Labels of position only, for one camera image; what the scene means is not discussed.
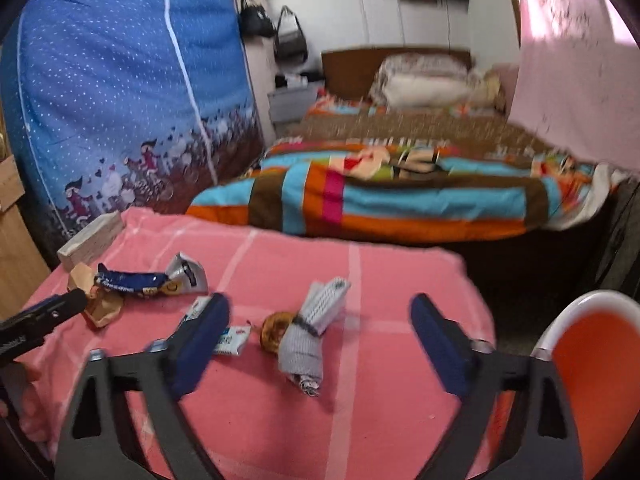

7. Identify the pink checked blanket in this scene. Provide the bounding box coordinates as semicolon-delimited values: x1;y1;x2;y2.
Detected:
20;207;496;480

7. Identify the grey nightstand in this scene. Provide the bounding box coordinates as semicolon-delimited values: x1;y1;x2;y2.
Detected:
267;82;321;123

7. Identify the floral pillow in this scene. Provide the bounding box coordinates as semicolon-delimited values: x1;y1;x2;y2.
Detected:
375;54;473;83

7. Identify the blue dotted fabric wardrobe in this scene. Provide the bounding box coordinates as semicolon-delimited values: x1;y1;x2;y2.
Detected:
0;0;266;256

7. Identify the tan paper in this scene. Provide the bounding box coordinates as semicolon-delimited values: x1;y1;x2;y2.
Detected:
67;265;126;331

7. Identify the yellowish crumpled cloth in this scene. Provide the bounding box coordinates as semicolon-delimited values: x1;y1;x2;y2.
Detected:
470;72;502;107

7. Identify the colourful patchwork bed sheet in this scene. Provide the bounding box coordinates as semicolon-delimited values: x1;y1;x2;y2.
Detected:
185;95;631;243

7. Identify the pale wooden block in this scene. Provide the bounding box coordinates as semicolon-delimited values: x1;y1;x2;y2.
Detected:
56;210;125;271

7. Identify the blue snack wrapper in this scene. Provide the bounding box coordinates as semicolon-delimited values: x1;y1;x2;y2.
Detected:
95;252;209;302

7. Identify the cream pillow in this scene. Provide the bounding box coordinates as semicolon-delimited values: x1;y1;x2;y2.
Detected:
382;75;481;107

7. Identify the grey tote bag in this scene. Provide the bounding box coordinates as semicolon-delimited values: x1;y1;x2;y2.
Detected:
274;5;307;66

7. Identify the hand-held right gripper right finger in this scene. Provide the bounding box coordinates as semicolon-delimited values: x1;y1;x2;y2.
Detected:
410;294;583;480

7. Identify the grey cloth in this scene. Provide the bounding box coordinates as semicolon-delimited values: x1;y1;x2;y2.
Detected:
277;310;326;400

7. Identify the light wooden counter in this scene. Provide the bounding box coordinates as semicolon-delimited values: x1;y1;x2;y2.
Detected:
0;155;51;311

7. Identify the black handbag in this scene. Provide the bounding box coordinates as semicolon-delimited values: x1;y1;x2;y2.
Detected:
239;0;276;38

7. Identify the pink hanging sheet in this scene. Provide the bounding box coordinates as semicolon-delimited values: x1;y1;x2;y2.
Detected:
515;0;640;171

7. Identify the brown wooden headboard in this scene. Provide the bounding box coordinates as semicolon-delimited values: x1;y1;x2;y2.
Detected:
320;47;473;101

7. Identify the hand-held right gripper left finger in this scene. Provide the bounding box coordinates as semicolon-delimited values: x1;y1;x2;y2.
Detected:
54;292;232;480

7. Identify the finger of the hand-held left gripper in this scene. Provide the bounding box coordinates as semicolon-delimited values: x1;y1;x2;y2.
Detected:
0;289;88;340

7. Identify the small white packet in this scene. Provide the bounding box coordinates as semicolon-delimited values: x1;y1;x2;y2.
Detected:
179;295;252;358

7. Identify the orange bucket with white rim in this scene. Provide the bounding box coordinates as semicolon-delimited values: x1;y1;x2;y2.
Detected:
530;290;640;480

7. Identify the beige tall cabinet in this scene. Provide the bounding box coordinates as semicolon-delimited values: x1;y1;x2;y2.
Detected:
235;0;277;146

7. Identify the gold round wrapper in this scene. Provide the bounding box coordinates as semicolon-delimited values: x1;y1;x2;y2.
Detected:
260;311;297;354

